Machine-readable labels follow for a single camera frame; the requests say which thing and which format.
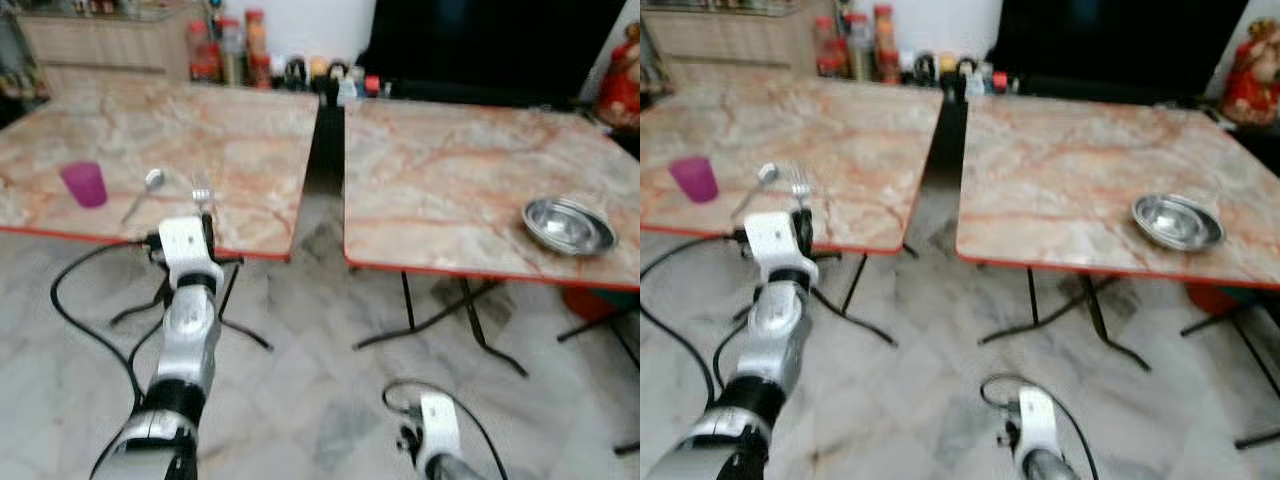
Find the clear jar red lid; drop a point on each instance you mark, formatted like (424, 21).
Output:
(830, 50)
(203, 55)

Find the steel canister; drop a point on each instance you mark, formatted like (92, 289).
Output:
(860, 65)
(233, 70)

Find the stainless steel bowl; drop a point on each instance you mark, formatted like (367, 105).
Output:
(1178, 223)
(568, 228)

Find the black flat screen television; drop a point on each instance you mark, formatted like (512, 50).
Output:
(1110, 45)
(480, 50)

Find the small red box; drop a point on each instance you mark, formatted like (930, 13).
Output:
(1000, 81)
(373, 86)

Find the red plastic bucket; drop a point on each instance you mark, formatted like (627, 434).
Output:
(1213, 298)
(590, 303)

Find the tall jar orange contents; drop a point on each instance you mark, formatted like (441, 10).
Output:
(884, 40)
(257, 45)

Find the small white box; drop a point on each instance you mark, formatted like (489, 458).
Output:
(348, 90)
(976, 86)

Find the orange round toy figurine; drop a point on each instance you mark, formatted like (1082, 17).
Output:
(319, 68)
(947, 63)

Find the silver metal spoon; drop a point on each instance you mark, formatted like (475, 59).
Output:
(154, 180)
(767, 174)

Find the purple plastic cup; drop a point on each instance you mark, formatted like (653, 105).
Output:
(694, 180)
(83, 186)

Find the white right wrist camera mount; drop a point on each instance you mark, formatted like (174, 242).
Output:
(1037, 420)
(438, 425)

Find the black folding table legs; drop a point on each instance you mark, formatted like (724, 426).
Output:
(230, 290)
(853, 285)
(408, 300)
(1033, 295)

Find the light wooden cabinet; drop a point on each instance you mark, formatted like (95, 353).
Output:
(730, 40)
(100, 45)

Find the silver metal fork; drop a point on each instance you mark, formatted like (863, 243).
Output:
(800, 183)
(203, 188)

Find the white contents jar red lid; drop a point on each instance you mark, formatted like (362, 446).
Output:
(859, 35)
(232, 40)

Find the glass display shelf with toys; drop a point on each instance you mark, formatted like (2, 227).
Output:
(20, 70)

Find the red gold statue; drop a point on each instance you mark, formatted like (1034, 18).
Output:
(620, 85)
(1250, 80)

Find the black toy figurine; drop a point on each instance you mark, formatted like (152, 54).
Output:
(925, 68)
(296, 73)
(339, 70)
(967, 66)

